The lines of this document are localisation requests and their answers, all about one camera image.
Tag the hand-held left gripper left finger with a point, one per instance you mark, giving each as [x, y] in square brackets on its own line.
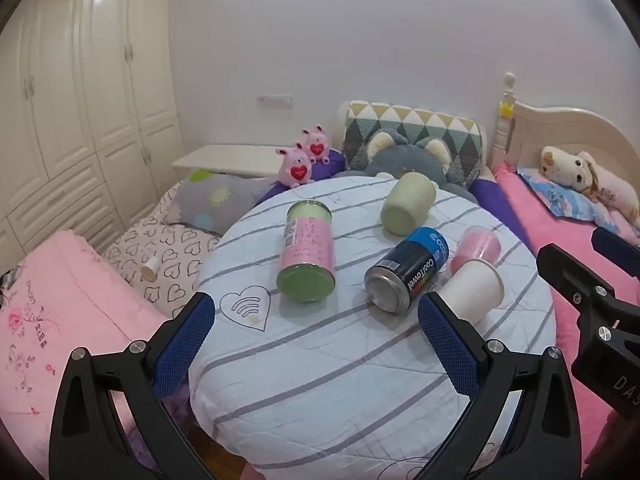
[186, 340]

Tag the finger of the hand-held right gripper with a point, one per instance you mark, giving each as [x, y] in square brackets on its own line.
[562, 270]
[617, 250]

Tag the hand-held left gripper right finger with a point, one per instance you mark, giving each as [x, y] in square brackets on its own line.
[447, 340]

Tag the person's right forearm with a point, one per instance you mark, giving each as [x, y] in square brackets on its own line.
[612, 447]

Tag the white paper cup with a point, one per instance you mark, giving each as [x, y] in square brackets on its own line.
[475, 287]

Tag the pink plastic cup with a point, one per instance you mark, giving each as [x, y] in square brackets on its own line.
[475, 250]

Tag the pale green cup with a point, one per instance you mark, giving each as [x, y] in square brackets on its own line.
[406, 202]

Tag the pink bed blanket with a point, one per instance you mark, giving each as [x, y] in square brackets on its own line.
[535, 225]

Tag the blue printed pillow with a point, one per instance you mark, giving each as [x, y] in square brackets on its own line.
[565, 200]

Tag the small white bottle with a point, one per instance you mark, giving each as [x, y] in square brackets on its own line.
[150, 267]

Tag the blue and black can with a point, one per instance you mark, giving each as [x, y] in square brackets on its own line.
[405, 270]

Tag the cream plush dog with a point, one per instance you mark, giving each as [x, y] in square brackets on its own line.
[575, 167]

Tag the heart print quilt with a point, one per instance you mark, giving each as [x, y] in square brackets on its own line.
[160, 245]

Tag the round striped-cloth table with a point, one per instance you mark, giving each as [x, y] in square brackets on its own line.
[320, 360]

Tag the pink embroidered quilt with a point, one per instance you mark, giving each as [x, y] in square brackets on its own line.
[55, 310]

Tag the cream wooden headboard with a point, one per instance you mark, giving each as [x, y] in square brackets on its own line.
[555, 127]

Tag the pink and green canister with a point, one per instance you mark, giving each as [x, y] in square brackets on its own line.
[306, 250]

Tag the grey flower pillow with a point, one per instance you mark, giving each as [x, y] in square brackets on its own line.
[225, 195]

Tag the white bedside table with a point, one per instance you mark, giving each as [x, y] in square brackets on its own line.
[230, 157]

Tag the grey plush animal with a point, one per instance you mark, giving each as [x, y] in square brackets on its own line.
[395, 157]

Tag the pink plush bunny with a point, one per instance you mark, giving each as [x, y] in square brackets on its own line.
[296, 167]
[316, 145]

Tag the triangle patterned cushion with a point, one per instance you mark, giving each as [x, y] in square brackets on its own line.
[415, 120]

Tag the white wardrobe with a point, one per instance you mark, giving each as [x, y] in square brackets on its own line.
[75, 85]

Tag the white wall socket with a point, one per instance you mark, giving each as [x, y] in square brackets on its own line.
[274, 101]

